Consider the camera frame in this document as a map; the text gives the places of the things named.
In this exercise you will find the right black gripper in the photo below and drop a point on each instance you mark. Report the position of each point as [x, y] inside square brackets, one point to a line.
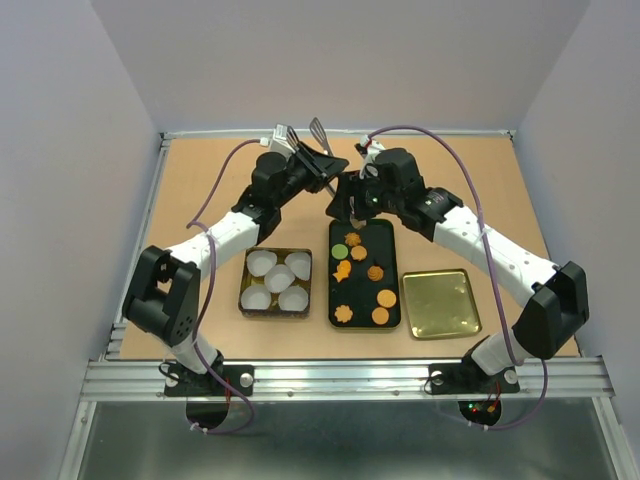
[351, 185]

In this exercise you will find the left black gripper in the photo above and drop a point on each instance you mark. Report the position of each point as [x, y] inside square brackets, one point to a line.
[329, 166]

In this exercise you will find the metal tongs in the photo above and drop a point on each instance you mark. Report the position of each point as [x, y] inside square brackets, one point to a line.
[322, 165]

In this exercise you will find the orange swirl cookie top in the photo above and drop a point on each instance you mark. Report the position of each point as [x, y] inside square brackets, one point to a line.
[352, 239]

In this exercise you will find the orange swirl cookie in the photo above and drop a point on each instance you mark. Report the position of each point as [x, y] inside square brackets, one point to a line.
[375, 273]
[352, 239]

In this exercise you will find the orange flower cookie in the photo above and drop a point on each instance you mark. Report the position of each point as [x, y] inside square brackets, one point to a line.
[343, 314]
[358, 253]

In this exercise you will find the green round cookie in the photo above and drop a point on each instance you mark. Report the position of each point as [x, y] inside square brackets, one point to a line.
[339, 251]

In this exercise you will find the orange fish cookie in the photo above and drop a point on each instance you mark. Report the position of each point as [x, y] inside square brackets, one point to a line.
[343, 270]

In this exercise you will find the orange flower cookie bottom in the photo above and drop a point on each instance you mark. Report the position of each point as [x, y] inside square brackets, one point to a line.
[343, 314]

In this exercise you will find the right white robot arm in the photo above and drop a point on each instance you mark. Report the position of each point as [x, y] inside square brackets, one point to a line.
[553, 298]

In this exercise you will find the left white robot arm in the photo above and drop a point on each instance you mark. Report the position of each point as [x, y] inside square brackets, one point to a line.
[163, 298]

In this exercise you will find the black tray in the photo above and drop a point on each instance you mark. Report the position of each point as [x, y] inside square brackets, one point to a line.
[357, 291]

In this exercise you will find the orange swirl cookie right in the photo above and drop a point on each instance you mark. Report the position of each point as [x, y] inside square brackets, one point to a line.
[375, 273]

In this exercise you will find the white paper cup top-right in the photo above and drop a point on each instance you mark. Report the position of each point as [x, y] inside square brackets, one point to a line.
[300, 263]

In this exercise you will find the round orange cookie upper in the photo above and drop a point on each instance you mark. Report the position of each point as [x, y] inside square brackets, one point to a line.
[386, 298]

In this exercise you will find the round orange cookie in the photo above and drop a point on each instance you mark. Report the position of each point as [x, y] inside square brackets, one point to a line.
[380, 316]
[386, 298]

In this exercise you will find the white paper cup top-left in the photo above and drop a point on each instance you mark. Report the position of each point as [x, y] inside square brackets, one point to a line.
[260, 262]

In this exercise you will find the gold tin lid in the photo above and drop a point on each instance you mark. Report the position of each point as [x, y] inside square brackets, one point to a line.
[440, 305]

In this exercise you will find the white paper cup centre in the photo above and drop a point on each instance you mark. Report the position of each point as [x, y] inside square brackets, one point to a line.
[279, 278]

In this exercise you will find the round orange cookie lower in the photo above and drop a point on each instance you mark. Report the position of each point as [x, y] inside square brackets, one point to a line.
[380, 316]

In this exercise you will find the gold cookie tin box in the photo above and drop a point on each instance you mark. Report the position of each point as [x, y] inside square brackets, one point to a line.
[274, 311]

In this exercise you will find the white paper cup bottom-right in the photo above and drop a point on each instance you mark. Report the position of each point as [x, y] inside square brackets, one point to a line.
[293, 299]

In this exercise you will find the white paper cup bottom-left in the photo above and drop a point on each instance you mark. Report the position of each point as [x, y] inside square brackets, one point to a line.
[256, 297]

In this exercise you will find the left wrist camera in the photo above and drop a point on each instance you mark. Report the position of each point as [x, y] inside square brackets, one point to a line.
[278, 141]

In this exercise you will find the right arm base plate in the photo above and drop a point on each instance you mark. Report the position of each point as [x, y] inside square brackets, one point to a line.
[461, 379]

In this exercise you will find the aluminium rail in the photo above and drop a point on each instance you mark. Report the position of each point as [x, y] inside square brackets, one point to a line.
[281, 381]

